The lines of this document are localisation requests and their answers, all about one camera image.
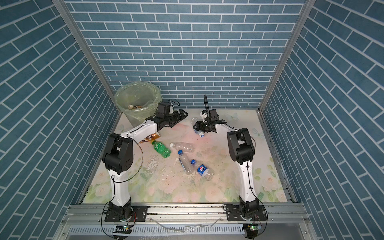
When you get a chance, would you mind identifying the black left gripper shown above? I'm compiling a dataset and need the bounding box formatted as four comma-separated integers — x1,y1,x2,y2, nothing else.
162,108,188,127

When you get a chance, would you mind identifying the blue label Pocari bottle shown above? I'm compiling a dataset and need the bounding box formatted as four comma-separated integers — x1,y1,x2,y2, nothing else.
191,117,205,138

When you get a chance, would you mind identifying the crushed clear bottle white cap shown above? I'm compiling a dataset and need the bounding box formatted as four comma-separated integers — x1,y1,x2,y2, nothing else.
170,142,195,153

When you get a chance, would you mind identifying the brown Nescafe coffee bottle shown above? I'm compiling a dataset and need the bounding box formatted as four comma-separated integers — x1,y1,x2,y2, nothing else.
128,105,143,110

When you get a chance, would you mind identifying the clear bottle blue cap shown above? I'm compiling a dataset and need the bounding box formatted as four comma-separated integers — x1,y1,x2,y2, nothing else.
178,150,194,175

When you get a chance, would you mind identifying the Pepsi bottle blue label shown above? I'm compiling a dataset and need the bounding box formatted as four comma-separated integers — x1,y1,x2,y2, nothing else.
191,160,214,181

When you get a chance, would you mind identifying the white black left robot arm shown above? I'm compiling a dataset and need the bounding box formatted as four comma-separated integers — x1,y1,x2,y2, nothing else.
102,102,188,222

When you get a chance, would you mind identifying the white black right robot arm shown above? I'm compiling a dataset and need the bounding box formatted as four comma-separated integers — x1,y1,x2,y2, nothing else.
193,109,260,218

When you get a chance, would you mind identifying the brown coffee bottle near bin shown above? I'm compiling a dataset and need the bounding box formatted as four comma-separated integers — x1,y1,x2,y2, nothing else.
141,132,160,143

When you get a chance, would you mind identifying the mesh bin with green bag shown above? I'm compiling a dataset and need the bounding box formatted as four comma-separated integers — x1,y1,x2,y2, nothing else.
115,82,162,127

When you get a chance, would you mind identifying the green soda bottle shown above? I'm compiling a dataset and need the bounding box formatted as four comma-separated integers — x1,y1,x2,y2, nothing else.
151,141,172,158

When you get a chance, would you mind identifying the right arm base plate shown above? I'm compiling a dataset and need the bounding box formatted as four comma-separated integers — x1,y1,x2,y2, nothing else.
223,204,268,222

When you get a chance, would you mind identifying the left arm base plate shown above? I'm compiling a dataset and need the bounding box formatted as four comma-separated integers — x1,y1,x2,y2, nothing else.
104,205,148,223

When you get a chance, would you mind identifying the aluminium mounting rail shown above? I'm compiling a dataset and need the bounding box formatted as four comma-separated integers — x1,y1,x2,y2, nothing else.
63,203,309,225

